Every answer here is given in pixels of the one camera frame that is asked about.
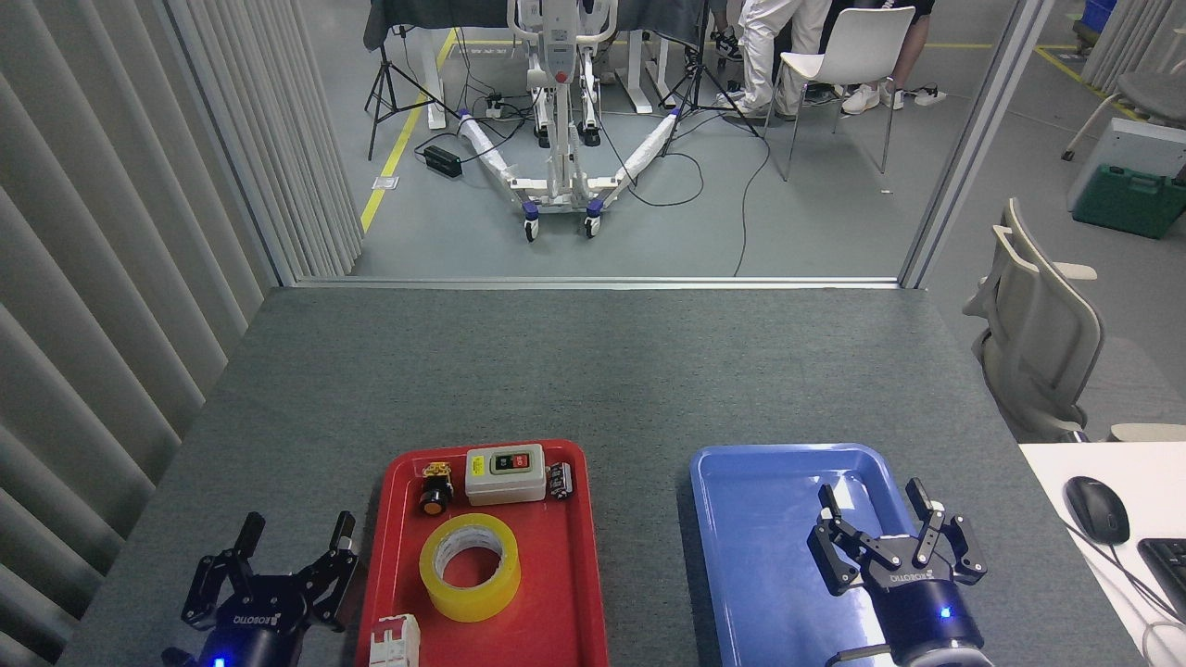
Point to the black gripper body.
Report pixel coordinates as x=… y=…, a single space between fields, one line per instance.
x=255 y=621
x=922 y=611

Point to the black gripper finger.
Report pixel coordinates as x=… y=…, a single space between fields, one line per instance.
x=954 y=547
x=848 y=551
x=334 y=579
x=211 y=579

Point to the yellow tape roll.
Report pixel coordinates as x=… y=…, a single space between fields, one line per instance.
x=468 y=607

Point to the blue plastic tray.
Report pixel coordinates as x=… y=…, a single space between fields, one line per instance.
x=769 y=556

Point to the white circuit breaker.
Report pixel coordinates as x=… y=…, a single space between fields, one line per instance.
x=394 y=644

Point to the black orange push button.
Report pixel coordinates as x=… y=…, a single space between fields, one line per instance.
x=434 y=496

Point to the white desk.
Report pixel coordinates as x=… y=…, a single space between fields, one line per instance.
x=1093 y=574

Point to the black computer mouse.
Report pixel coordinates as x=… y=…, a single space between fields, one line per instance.
x=1098 y=509

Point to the black keyboard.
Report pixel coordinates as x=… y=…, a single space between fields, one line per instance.
x=1169 y=570

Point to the red plastic tray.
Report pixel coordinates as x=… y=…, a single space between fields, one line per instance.
x=556 y=574

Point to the beige office chair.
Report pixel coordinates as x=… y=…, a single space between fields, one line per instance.
x=1038 y=333

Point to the small black electrical component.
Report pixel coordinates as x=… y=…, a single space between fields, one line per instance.
x=560 y=482

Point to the grey vertical blinds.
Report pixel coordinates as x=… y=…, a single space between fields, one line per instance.
x=111 y=232

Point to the green plastic case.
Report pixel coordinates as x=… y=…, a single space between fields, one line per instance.
x=1126 y=202

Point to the black power adapter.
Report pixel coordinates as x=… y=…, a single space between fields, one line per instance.
x=443 y=162

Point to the grey flat box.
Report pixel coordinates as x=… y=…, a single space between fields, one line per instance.
x=1144 y=144

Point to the black tripod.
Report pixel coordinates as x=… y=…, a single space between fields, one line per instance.
x=384 y=88
x=697 y=79

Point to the grey round chair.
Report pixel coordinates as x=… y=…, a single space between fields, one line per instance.
x=1154 y=93

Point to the white power strip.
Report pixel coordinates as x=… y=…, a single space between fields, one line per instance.
x=494 y=106

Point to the person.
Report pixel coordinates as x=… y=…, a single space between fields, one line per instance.
x=723 y=42
x=913 y=46
x=764 y=46

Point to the white plastic chair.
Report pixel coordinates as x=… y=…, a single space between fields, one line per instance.
x=862 y=42

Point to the white stand on wheels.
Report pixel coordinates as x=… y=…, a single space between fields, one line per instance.
x=560 y=111

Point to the blue bin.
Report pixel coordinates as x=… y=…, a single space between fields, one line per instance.
x=1098 y=18

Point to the table with dark cloth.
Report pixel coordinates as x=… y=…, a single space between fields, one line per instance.
x=445 y=14

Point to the white two-button switch box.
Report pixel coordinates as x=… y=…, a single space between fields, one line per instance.
x=505 y=484

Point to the silver post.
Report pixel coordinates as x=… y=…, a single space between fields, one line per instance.
x=973 y=139

